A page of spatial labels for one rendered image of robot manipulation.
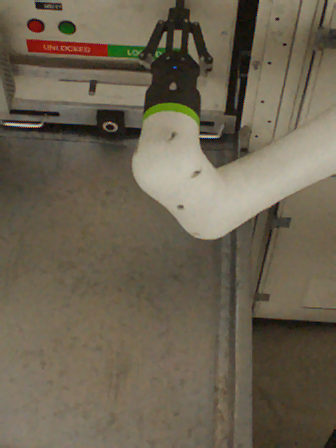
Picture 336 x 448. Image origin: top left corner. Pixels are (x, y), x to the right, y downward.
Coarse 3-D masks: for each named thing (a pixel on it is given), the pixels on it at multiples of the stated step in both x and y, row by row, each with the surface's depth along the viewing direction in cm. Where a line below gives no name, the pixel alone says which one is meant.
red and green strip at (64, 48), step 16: (32, 48) 151; (48, 48) 151; (64, 48) 151; (80, 48) 151; (96, 48) 151; (112, 48) 150; (128, 48) 150; (144, 48) 150; (160, 48) 150; (176, 48) 149
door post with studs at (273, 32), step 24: (264, 0) 134; (288, 0) 133; (264, 24) 138; (288, 24) 137; (264, 48) 143; (288, 48) 142; (264, 72) 147; (264, 96) 153; (264, 120) 159; (240, 144) 167; (264, 144) 166
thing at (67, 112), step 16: (16, 112) 166; (32, 112) 166; (48, 112) 166; (64, 112) 165; (80, 112) 165; (96, 112) 165; (128, 112) 164; (208, 112) 164; (224, 112) 164; (208, 128) 167; (224, 128) 167
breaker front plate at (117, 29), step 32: (0, 0) 142; (32, 0) 141; (64, 0) 141; (96, 0) 141; (128, 0) 140; (160, 0) 140; (192, 0) 139; (224, 0) 139; (32, 32) 148; (96, 32) 147; (128, 32) 147; (224, 32) 145; (32, 64) 155; (64, 64) 155; (96, 64) 154; (128, 64) 154; (224, 64) 152; (32, 96) 163; (64, 96) 163; (96, 96) 162; (128, 96) 162; (224, 96) 160
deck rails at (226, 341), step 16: (224, 160) 166; (224, 240) 154; (224, 256) 152; (224, 272) 150; (224, 288) 148; (224, 304) 146; (224, 320) 144; (224, 336) 142; (224, 352) 140; (224, 368) 138; (224, 384) 137; (224, 400) 135; (224, 416) 133; (224, 432) 132
